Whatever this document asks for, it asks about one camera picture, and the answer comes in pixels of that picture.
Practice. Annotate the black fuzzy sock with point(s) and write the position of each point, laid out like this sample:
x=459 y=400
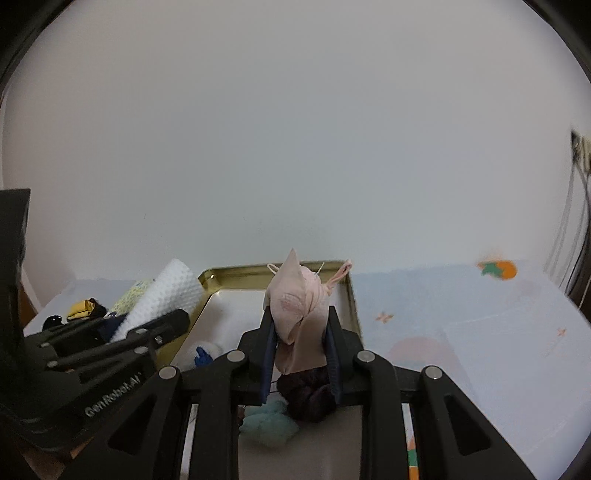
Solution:
x=98 y=308

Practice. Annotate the dark purple scrunchie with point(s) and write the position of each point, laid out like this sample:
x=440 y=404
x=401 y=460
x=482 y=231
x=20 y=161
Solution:
x=304 y=392

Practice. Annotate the rectangular gold tin box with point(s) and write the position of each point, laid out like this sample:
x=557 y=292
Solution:
x=231 y=304

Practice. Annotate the teal soft cloth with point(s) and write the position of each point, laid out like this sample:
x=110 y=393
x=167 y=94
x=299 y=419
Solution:
x=268 y=424

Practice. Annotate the wall socket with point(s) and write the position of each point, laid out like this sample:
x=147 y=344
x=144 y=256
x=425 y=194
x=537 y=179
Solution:
x=581 y=150

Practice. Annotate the yellow fuzzy sock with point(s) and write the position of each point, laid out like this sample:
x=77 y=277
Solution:
x=78 y=310

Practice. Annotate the white soft item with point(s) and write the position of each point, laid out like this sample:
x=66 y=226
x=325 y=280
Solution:
x=213 y=350

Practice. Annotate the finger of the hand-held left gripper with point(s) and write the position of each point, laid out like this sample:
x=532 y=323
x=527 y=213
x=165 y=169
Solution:
x=111 y=325
x=171 y=323

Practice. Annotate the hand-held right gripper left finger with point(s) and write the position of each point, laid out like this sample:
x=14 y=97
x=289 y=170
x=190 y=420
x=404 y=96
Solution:
x=265 y=364

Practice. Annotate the pink face mask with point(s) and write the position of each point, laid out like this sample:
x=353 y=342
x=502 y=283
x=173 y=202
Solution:
x=295 y=304

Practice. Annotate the small blue item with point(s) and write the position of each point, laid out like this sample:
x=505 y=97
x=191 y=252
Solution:
x=202 y=357

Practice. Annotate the white textured sponge cloth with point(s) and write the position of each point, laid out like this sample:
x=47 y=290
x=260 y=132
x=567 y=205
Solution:
x=166 y=286

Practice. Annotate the yellow patterned tissue pack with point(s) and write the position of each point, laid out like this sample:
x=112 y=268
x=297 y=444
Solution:
x=134 y=295

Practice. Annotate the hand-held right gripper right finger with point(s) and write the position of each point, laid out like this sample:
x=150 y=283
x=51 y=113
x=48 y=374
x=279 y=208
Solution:
x=333 y=364

